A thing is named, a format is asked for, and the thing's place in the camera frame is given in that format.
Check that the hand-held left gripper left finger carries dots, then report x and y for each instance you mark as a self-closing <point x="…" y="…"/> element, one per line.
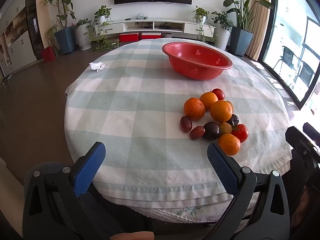
<point x="91" y="166"/>

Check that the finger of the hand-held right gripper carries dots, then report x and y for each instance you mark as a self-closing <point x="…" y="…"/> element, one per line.
<point x="296" y="137"/>
<point x="311" y="130"/>

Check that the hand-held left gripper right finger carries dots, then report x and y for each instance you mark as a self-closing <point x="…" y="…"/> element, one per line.
<point x="221" y="166"/>

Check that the dark purple cherry tomato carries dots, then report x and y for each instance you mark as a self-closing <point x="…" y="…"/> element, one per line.
<point x="211" y="130"/>
<point x="235" y="119"/>

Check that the red tomato with green stem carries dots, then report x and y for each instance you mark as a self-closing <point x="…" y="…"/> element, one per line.
<point x="240" y="133"/>

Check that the yellow green cherry tomato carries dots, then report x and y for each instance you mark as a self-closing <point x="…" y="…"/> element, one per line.
<point x="225" y="128"/>
<point x="230" y="104"/>

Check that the round red cherry tomato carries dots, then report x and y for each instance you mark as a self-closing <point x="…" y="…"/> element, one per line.
<point x="219" y="93"/>

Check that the red plastic colander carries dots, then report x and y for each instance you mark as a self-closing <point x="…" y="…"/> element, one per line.
<point x="197" y="60"/>

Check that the black balcony chair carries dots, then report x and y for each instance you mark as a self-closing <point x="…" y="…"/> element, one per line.
<point x="306" y="73"/>
<point x="287" y="57"/>

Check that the white embroidered lace cloth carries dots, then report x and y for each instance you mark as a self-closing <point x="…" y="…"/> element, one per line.
<point x="175" y="213"/>

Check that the checked green white tablecloth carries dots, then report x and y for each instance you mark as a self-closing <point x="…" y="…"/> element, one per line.
<point x="140" y="105"/>

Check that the person's leg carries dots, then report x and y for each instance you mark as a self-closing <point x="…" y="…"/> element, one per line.
<point x="135" y="236"/>

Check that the crumpled white tissue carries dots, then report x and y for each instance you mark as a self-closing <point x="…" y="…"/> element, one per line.
<point x="97" y="65"/>

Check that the black framed glass sliding door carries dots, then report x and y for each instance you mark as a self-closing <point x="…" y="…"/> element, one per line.
<point x="275" y="30"/>

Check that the bird of paradise blue pot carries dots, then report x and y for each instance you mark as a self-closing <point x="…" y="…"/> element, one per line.
<point x="240" y="41"/>

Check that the beige curtain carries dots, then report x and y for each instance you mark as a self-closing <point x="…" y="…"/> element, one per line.
<point x="260" y="17"/>

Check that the schefflera in white pot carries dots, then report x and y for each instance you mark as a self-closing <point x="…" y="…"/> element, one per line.
<point x="222" y="36"/>

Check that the tall tree plant blue pot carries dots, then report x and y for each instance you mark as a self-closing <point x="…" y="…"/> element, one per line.
<point x="65" y="40"/>

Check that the plant in ribbed white pot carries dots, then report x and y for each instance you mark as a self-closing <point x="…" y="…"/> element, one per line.
<point x="83" y="36"/>

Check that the red storage box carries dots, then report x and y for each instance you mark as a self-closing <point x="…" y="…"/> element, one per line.
<point x="150" y="35"/>
<point x="128" y="37"/>

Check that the small thin leafy plant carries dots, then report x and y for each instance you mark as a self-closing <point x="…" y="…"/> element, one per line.
<point x="52" y="31"/>

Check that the empty grey flower pot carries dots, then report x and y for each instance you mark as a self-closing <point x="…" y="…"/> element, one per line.
<point x="168" y="34"/>

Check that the white television cabinet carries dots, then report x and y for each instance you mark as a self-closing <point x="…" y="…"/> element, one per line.
<point x="132" y="25"/>

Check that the trailing pothos white pot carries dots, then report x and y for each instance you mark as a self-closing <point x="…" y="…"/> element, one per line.
<point x="102" y="17"/>
<point x="201" y="13"/>

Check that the black set-top box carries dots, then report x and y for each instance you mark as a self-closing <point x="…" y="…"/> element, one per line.
<point x="165" y="26"/>

